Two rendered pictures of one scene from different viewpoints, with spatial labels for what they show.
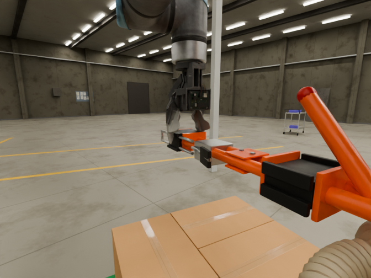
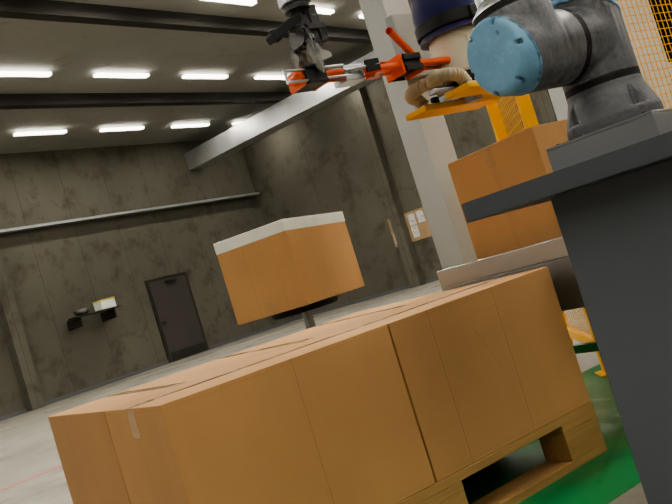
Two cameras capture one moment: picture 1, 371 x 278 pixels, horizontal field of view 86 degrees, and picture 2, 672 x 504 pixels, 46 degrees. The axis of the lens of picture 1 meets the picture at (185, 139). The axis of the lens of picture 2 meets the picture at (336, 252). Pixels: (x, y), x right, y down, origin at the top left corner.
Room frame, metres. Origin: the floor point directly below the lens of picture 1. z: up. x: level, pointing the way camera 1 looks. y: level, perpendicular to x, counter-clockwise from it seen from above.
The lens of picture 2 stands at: (0.91, 2.10, 0.67)
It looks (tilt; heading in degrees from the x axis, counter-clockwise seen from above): 2 degrees up; 263
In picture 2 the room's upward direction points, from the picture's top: 17 degrees counter-clockwise
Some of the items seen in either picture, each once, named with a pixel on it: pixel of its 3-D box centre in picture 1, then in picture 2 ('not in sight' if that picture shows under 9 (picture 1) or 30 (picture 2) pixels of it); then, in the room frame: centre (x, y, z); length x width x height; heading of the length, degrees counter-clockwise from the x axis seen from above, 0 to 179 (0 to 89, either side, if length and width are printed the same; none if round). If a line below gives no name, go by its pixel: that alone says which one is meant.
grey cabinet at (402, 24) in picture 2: not in sight; (413, 46); (-0.18, -1.43, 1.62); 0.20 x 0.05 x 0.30; 27
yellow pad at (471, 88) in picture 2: not in sight; (493, 80); (0.00, -0.20, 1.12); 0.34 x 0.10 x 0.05; 28
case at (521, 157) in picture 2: not in sight; (566, 189); (-0.24, -0.45, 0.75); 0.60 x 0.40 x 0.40; 25
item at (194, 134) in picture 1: (187, 139); (307, 79); (0.57, -0.01, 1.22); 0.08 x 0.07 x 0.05; 28
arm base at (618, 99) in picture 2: not in sight; (608, 104); (0.10, 0.60, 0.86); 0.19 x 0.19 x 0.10
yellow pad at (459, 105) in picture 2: not in sight; (451, 102); (0.08, -0.37, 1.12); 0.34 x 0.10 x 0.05; 28
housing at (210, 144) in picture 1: (212, 151); (348, 76); (0.45, -0.06, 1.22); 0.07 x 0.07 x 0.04; 28
